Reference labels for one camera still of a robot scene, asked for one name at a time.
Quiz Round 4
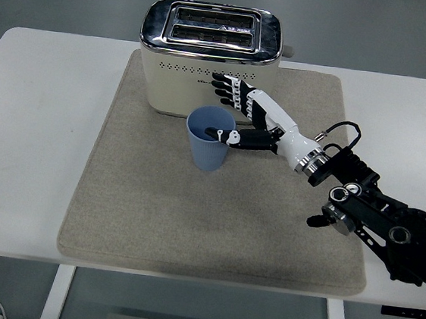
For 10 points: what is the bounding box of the beige felt mat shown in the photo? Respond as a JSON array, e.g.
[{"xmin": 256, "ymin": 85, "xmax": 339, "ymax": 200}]
[{"xmin": 52, "ymin": 44, "xmax": 389, "ymax": 298}]

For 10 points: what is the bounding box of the blue plastic cup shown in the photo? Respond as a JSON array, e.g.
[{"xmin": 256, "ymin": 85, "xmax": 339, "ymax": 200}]
[{"xmin": 181, "ymin": 103, "xmax": 239, "ymax": 174}]

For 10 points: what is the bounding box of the cream chrome two-slot toaster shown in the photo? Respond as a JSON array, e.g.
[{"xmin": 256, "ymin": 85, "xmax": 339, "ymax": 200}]
[{"xmin": 130, "ymin": 0, "xmax": 300, "ymax": 130}]

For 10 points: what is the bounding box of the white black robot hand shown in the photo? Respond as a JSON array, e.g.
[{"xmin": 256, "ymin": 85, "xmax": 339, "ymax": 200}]
[{"xmin": 199, "ymin": 71, "xmax": 327, "ymax": 175}]

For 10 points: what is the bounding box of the black table control panel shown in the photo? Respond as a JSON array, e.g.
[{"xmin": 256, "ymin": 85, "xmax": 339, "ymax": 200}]
[{"xmin": 380, "ymin": 305, "xmax": 426, "ymax": 319}]

